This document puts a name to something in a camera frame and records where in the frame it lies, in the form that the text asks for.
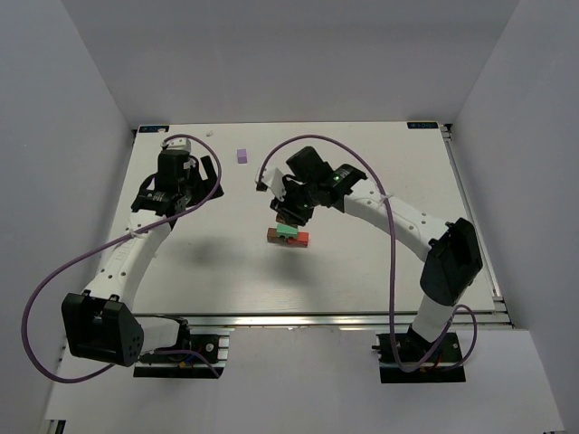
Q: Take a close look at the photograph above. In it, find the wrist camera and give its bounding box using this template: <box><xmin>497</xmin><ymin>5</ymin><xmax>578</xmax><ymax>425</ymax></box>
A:
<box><xmin>161</xmin><ymin>137</ymin><xmax>192</xmax><ymax>154</ymax></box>
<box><xmin>255</xmin><ymin>166</ymin><xmax>286</xmax><ymax>202</ymax></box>

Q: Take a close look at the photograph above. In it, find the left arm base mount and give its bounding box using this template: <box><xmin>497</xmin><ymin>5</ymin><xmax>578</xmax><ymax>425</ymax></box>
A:
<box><xmin>133</xmin><ymin>334</ymin><xmax>230</xmax><ymax>380</ymax></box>

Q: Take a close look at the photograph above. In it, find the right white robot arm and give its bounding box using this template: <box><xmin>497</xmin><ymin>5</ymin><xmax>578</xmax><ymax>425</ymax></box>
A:
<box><xmin>256</xmin><ymin>146</ymin><xmax>482</xmax><ymax>344</ymax></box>

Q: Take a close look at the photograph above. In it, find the blue label sticker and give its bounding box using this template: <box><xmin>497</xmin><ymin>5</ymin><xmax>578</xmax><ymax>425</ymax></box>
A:
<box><xmin>138</xmin><ymin>125</ymin><xmax>169</xmax><ymax>134</ymax></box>
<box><xmin>406</xmin><ymin>121</ymin><xmax>439</xmax><ymax>129</ymax></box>

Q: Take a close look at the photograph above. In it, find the aluminium table frame rail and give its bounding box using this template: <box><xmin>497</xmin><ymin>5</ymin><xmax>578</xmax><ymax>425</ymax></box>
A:
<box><xmin>439</xmin><ymin>124</ymin><xmax>515</xmax><ymax>328</ymax></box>

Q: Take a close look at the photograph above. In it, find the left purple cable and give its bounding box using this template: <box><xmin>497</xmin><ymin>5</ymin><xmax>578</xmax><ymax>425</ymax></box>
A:
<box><xmin>21</xmin><ymin>133</ymin><xmax>223</xmax><ymax>384</ymax></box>

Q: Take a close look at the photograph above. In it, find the green notched block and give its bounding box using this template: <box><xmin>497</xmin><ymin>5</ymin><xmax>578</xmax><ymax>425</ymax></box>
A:
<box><xmin>276</xmin><ymin>223</ymin><xmax>299</xmax><ymax>240</ymax></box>

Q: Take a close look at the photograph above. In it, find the purple cable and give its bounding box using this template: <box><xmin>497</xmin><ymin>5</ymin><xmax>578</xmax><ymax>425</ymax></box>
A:
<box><xmin>21</xmin><ymin>133</ymin><xmax>223</xmax><ymax>384</ymax></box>
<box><xmin>255</xmin><ymin>135</ymin><xmax>479</xmax><ymax>373</ymax></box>

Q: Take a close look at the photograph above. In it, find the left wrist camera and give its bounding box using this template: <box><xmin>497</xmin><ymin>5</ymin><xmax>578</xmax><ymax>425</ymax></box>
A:
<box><xmin>161</xmin><ymin>137</ymin><xmax>192</xmax><ymax>154</ymax></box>

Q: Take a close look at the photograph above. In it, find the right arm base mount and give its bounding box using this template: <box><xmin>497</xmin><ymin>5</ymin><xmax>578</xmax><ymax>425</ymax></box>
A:
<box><xmin>373</xmin><ymin>332</ymin><xmax>467</xmax><ymax>385</ymax></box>

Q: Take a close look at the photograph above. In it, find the right blue label sticker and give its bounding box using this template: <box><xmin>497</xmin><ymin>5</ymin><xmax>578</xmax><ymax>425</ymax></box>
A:
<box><xmin>406</xmin><ymin>121</ymin><xmax>439</xmax><ymax>129</ymax></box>

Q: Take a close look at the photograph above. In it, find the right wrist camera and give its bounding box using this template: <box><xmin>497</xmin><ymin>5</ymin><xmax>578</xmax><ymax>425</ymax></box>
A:
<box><xmin>255</xmin><ymin>166</ymin><xmax>286</xmax><ymax>202</ymax></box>

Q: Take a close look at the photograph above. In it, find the brown block with picture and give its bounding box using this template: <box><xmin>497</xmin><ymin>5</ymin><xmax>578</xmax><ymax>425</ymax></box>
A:
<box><xmin>266</xmin><ymin>228</ymin><xmax>285</xmax><ymax>244</ymax></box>

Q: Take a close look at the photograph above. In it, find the purple cube block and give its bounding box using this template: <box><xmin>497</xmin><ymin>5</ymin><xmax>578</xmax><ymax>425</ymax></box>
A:
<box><xmin>236</xmin><ymin>148</ymin><xmax>248</xmax><ymax>165</ymax></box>

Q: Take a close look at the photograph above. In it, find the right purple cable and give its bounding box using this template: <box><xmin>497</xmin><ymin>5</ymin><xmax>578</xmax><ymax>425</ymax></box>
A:
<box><xmin>255</xmin><ymin>135</ymin><xmax>479</xmax><ymax>373</ymax></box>

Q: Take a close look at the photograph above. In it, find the left blue label sticker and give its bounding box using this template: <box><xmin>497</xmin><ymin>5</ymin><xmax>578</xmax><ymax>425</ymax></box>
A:
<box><xmin>138</xmin><ymin>125</ymin><xmax>169</xmax><ymax>134</ymax></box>

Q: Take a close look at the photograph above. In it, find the red rectangular block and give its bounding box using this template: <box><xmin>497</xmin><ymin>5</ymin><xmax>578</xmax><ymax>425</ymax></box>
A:
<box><xmin>287</xmin><ymin>231</ymin><xmax>309</xmax><ymax>248</ymax></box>

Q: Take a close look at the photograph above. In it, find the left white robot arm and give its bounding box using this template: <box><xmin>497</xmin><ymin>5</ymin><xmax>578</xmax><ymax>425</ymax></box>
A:
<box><xmin>62</xmin><ymin>148</ymin><xmax>223</xmax><ymax>366</ymax></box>

